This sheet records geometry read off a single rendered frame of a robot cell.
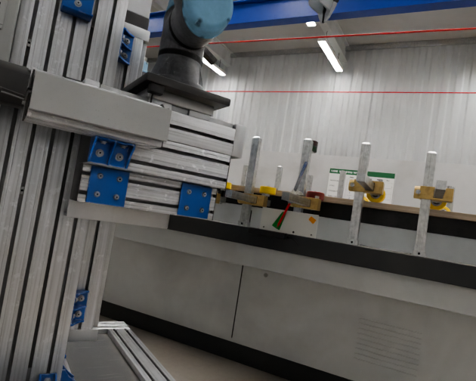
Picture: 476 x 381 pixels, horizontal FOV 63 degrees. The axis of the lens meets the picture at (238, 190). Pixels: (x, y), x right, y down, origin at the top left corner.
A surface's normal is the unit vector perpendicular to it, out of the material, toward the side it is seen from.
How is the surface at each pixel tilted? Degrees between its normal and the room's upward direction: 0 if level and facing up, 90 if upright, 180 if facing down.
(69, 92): 90
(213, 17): 97
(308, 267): 90
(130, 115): 90
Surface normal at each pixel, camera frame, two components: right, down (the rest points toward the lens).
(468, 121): -0.46, -0.12
